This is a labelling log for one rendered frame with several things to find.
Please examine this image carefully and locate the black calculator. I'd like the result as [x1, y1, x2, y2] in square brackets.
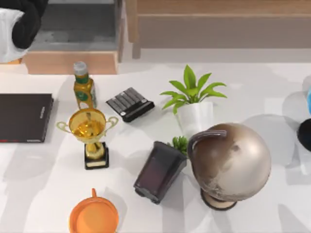
[105, 87, 156, 123]

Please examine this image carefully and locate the green plant in white pot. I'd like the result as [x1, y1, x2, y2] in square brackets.
[159, 64, 228, 138]

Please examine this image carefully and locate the dark plant pot lying down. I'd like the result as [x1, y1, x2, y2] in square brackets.
[133, 135, 190, 205]

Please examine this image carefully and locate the gold trophy on black base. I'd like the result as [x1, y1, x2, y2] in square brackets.
[56, 108, 119, 170]

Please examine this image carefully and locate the yellow bottle with grey cap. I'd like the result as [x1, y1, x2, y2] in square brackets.
[73, 61, 98, 110]

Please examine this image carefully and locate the brown globe on stand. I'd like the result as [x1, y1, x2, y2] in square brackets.
[187, 123, 272, 210]

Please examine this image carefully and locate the pale wooden drawer front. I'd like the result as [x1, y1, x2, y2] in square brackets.
[21, 50, 119, 75]

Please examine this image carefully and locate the wooden cupboard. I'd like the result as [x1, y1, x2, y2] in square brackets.
[125, 0, 311, 59]

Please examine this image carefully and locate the orange cup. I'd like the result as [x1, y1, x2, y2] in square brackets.
[69, 188, 120, 233]

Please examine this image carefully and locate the pulled-out wooden drawer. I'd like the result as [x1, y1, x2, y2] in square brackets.
[21, 0, 125, 75]

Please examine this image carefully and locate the dark red book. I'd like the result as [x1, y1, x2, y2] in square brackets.
[0, 93, 54, 143]

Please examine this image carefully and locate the black round object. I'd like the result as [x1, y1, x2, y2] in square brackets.
[298, 118, 311, 153]

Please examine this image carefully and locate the blue object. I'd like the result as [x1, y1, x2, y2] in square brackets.
[306, 86, 311, 115]

